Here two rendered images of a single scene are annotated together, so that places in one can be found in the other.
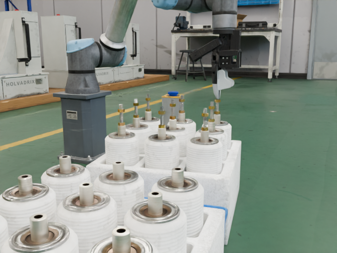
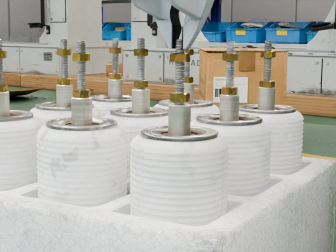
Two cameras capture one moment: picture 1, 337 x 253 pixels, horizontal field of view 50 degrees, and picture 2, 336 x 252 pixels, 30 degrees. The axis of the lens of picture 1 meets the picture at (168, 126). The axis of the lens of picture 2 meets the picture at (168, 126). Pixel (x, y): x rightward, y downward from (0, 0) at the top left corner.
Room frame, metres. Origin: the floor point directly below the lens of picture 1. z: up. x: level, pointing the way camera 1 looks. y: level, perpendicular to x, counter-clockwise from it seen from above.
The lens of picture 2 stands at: (1.30, -0.75, 0.35)
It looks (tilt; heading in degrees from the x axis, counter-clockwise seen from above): 8 degrees down; 104
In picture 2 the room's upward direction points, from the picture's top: straight up
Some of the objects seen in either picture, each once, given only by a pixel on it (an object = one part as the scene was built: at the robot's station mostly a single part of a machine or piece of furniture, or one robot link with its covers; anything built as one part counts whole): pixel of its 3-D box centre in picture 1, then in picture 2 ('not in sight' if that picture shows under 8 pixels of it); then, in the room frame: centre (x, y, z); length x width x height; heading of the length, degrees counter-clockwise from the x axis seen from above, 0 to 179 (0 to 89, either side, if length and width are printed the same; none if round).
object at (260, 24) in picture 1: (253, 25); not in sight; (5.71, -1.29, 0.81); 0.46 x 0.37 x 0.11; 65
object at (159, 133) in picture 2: (216, 123); (179, 134); (1.16, -0.16, 0.25); 0.08 x 0.08 x 0.01
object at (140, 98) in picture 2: (172, 124); (140, 102); (1.08, -0.01, 0.26); 0.02 x 0.02 x 0.03
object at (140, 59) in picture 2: (172, 111); (140, 69); (1.08, -0.01, 0.31); 0.01 x 0.01 x 0.08
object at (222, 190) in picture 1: (172, 178); (140, 239); (1.08, -0.01, 0.09); 0.39 x 0.39 x 0.18; 75
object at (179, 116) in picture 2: (216, 119); (179, 121); (1.16, -0.16, 0.26); 0.02 x 0.02 x 0.03
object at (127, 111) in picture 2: (172, 129); (140, 113); (1.08, -0.01, 0.25); 0.08 x 0.08 x 0.01
